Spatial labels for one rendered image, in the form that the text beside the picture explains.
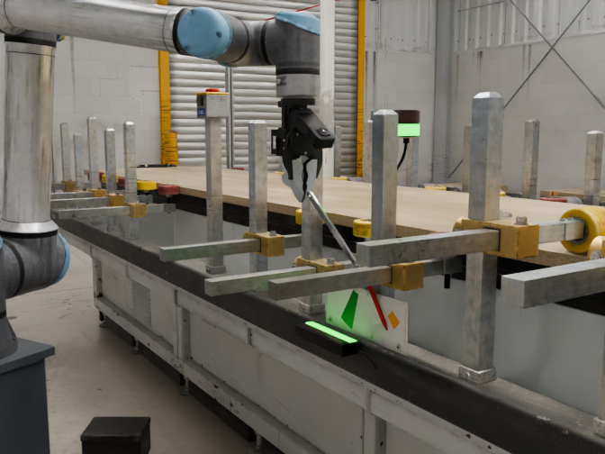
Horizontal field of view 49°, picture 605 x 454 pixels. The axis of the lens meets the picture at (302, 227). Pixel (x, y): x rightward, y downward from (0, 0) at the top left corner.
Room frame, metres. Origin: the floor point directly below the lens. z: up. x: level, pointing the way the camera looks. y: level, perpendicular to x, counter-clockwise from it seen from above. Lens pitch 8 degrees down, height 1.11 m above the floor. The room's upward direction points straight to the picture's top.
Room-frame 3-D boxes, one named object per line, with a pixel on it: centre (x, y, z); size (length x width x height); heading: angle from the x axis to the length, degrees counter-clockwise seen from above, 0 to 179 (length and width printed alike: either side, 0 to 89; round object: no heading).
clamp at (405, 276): (1.26, -0.17, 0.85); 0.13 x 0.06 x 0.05; 33
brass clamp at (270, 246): (1.67, 0.10, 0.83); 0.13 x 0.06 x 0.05; 33
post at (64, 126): (3.37, 1.20, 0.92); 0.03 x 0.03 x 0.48; 33
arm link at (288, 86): (1.38, 0.01, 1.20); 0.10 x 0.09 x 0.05; 123
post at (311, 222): (1.48, -0.02, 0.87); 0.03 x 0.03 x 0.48; 33
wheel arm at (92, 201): (2.68, 0.82, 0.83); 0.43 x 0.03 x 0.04; 123
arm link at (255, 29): (1.41, 0.12, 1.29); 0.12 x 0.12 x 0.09; 69
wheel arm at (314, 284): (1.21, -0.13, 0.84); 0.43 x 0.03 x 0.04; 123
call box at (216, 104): (1.91, 0.26, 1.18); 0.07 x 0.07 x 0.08; 33
